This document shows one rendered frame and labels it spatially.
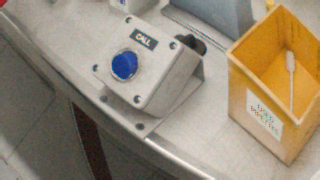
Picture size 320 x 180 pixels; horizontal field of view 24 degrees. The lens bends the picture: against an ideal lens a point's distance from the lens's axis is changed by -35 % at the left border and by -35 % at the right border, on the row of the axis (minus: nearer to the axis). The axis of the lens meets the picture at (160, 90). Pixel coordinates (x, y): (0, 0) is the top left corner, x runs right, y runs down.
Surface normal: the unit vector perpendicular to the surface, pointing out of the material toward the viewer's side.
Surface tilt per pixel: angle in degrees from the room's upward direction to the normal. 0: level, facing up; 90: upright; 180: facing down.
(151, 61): 30
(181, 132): 0
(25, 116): 0
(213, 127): 0
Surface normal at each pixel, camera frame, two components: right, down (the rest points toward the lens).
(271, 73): -0.05, -0.59
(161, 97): 0.74, 0.51
